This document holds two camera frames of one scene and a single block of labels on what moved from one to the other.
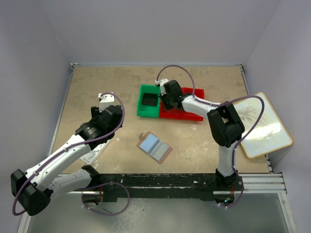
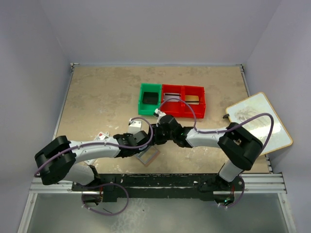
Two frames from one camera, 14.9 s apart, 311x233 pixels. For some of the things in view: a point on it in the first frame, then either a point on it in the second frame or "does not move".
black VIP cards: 149,99 does not move
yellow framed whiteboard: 269,134 does not move
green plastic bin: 146,110 does not move
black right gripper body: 167,100 -> 162,136
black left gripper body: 95,113 -> 134,152
